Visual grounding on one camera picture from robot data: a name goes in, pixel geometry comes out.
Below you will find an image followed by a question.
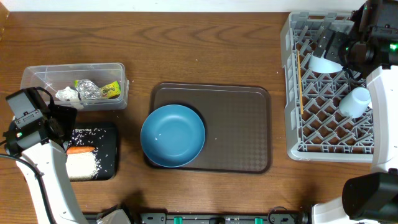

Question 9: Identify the black tray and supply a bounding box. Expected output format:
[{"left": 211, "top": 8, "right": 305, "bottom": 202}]
[{"left": 75, "top": 122, "right": 119, "bottom": 181}]

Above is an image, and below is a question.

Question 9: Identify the white tissue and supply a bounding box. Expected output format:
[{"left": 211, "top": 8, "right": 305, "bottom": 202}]
[{"left": 55, "top": 86, "right": 83, "bottom": 110}]

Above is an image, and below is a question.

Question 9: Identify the wooden chopstick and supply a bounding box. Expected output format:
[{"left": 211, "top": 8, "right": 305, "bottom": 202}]
[{"left": 297, "top": 50, "right": 303, "bottom": 115}]

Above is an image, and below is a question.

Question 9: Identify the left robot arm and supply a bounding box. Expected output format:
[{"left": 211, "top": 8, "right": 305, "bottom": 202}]
[{"left": 4, "top": 104, "right": 131, "bottom": 223}]

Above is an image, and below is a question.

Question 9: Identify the light blue bowl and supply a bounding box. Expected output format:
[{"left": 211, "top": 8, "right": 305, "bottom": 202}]
[{"left": 308, "top": 54, "right": 343, "bottom": 73}]

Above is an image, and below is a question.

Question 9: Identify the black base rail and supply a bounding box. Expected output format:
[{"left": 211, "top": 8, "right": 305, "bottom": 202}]
[{"left": 127, "top": 210, "right": 312, "bottom": 224}]

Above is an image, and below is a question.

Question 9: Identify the clear plastic bin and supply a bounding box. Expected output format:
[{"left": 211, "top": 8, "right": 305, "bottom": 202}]
[{"left": 21, "top": 63, "right": 129, "bottom": 111}]

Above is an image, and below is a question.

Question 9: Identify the dark blue plate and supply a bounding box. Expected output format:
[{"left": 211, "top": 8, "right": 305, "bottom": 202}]
[{"left": 140, "top": 105, "right": 206, "bottom": 168}]

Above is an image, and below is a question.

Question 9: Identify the pile of white rice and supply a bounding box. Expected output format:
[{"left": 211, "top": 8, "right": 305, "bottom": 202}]
[{"left": 65, "top": 127, "right": 109, "bottom": 180}]

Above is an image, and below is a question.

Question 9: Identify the orange carrot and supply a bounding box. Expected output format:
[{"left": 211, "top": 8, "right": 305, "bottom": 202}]
[{"left": 67, "top": 146, "right": 95, "bottom": 155}]

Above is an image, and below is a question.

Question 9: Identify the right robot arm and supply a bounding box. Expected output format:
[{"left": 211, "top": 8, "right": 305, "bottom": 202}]
[{"left": 311, "top": 29, "right": 397, "bottom": 223}]

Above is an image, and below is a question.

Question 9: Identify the light blue cup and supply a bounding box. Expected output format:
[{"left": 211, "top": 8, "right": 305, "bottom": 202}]
[{"left": 339, "top": 87, "right": 371, "bottom": 118}]

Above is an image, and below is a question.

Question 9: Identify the foil snack wrapper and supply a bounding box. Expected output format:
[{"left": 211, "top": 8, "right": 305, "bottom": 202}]
[{"left": 74, "top": 79, "right": 121, "bottom": 100}]

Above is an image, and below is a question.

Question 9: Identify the grey dishwasher rack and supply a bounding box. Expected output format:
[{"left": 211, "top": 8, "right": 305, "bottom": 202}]
[{"left": 280, "top": 12, "right": 374, "bottom": 163}]

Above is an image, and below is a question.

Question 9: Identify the brown serving tray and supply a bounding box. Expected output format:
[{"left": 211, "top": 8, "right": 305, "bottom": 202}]
[{"left": 149, "top": 83, "right": 272, "bottom": 174}]

